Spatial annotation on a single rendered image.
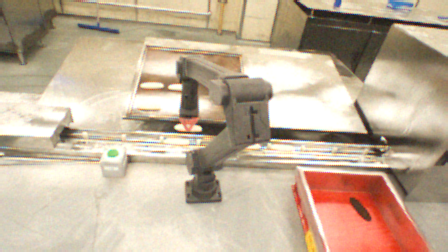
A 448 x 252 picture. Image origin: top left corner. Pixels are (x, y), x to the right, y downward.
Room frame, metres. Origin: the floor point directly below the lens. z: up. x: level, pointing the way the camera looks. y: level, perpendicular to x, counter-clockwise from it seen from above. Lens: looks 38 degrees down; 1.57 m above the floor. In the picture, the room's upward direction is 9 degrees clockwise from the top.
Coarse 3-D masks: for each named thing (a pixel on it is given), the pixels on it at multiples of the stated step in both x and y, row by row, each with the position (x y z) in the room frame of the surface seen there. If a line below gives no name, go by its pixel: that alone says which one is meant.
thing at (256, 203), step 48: (0, 192) 0.47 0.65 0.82; (48, 192) 0.50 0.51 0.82; (96, 192) 0.53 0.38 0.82; (144, 192) 0.56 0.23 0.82; (240, 192) 0.62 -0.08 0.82; (288, 192) 0.66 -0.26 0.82; (0, 240) 0.33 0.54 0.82; (48, 240) 0.35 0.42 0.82; (96, 240) 0.38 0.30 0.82; (144, 240) 0.40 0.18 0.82; (192, 240) 0.42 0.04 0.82; (240, 240) 0.45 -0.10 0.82; (288, 240) 0.47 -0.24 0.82; (432, 240) 0.55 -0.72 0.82
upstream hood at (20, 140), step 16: (0, 112) 0.72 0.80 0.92; (16, 112) 0.73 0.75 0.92; (32, 112) 0.75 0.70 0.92; (48, 112) 0.76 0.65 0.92; (64, 112) 0.78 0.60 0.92; (0, 128) 0.64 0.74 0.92; (16, 128) 0.66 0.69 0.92; (32, 128) 0.67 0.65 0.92; (48, 128) 0.68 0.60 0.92; (0, 144) 0.62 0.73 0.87; (16, 144) 0.62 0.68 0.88; (32, 144) 0.63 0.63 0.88; (48, 144) 0.64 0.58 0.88
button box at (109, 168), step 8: (104, 152) 0.63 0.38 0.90; (104, 160) 0.60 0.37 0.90; (112, 160) 0.61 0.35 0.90; (120, 160) 0.61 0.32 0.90; (128, 160) 0.67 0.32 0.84; (104, 168) 0.59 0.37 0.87; (112, 168) 0.60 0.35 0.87; (120, 168) 0.60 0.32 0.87; (104, 176) 0.59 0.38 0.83; (112, 176) 0.60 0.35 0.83; (120, 176) 0.60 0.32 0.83
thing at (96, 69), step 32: (64, 64) 1.30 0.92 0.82; (96, 64) 1.35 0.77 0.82; (128, 64) 1.41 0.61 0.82; (64, 96) 1.01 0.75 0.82; (96, 96) 1.05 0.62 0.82; (352, 96) 1.46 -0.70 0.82; (128, 128) 0.86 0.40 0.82; (160, 128) 0.89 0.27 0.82; (224, 128) 0.96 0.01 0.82; (0, 160) 0.59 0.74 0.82; (32, 160) 0.61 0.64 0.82; (64, 160) 0.64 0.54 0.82; (96, 160) 0.66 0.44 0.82
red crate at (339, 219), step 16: (320, 192) 0.68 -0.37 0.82; (336, 192) 0.69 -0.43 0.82; (352, 192) 0.70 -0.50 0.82; (368, 192) 0.72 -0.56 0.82; (320, 208) 0.61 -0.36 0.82; (336, 208) 0.62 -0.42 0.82; (352, 208) 0.63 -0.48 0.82; (368, 208) 0.64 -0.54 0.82; (304, 224) 0.53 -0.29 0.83; (336, 224) 0.55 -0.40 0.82; (352, 224) 0.56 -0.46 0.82; (368, 224) 0.57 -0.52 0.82; (384, 224) 0.58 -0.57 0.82; (336, 240) 0.49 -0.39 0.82; (352, 240) 0.50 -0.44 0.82; (368, 240) 0.51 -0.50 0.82; (384, 240) 0.52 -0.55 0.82
